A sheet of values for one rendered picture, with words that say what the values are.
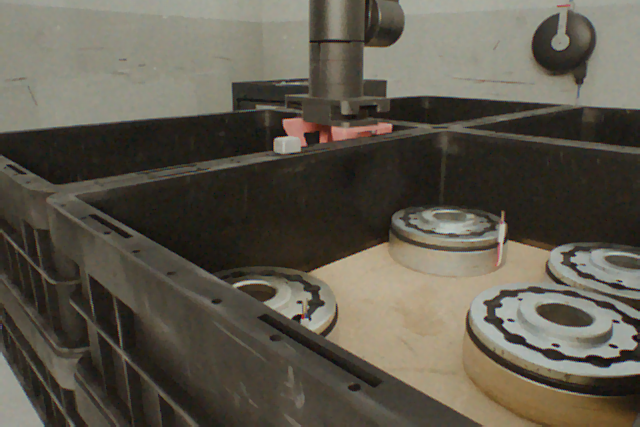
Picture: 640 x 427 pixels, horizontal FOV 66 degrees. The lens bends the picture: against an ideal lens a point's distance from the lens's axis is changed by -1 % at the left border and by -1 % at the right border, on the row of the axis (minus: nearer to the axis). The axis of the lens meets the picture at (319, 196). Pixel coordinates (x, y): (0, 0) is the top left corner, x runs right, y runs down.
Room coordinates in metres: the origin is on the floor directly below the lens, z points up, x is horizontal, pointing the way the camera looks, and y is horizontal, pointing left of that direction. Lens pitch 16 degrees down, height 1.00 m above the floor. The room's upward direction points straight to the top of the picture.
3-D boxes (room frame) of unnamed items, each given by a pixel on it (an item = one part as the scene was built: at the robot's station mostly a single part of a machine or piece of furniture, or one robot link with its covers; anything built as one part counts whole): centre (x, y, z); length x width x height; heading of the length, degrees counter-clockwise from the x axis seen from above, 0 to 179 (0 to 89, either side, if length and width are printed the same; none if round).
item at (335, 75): (0.54, -0.02, 0.98); 0.10 x 0.07 x 0.07; 39
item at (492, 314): (0.25, -0.14, 0.86); 0.10 x 0.10 x 0.01
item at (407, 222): (0.43, -0.12, 0.86); 0.10 x 0.10 x 0.01
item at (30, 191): (0.51, 0.12, 0.92); 0.40 x 0.30 x 0.02; 134
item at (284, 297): (0.28, 0.04, 0.86); 0.05 x 0.05 x 0.01
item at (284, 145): (0.39, 0.03, 0.94); 0.02 x 0.01 x 0.01; 134
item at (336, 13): (0.54, -0.02, 1.04); 0.07 x 0.06 x 0.07; 144
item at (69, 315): (0.51, 0.12, 0.87); 0.40 x 0.30 x 0.11; 134
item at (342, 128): (0.52, -0.03, 0.91); 0.07 x 0.07 x 0.09; 39
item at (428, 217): (0.43, -0.12, 0.86); 0.05 x 0.05 x 0.01
